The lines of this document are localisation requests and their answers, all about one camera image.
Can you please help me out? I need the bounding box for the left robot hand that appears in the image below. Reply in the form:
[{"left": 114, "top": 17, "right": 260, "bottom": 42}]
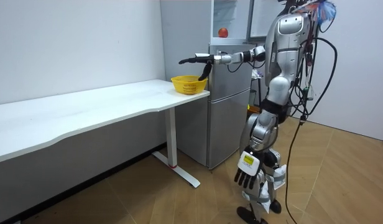
[{"left": 234, "top": 149, "right": 262, "bottom": 190}]

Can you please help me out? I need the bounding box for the tall grey fridge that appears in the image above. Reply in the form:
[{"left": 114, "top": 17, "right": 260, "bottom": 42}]
[{"left": 160, "top": 0, "right": 258, "bottom": 170}]

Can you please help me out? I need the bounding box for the cable bundle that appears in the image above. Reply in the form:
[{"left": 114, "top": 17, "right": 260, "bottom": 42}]
[{"left": 281, "top": 0, "right": 338, "bottom": 26}]

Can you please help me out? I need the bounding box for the white standing desk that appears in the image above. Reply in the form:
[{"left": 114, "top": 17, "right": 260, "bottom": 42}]
[{"left": 0, "top": 78, "right": 211, "bottom": 189}]

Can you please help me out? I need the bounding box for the yellow plastic basket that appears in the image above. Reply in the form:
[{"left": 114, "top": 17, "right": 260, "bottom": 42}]
[{"left": 170, "top": 75, "right": 208, "bottom": 95}]

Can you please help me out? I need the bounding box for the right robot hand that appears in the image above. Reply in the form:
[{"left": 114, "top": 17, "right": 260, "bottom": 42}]
[{"left": 178, "top": 53, "right": 215, "bottom": 82}]

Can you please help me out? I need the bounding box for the robot body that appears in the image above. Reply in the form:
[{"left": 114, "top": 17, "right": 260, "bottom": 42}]
[{"left": 264, "top": 0, "right": 320, "bottom": 124}]

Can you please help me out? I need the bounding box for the black floor cable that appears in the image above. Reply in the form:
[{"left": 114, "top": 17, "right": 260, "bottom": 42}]
[{"left": 284, "top": 37, "right": 339, "bottom": 224}]

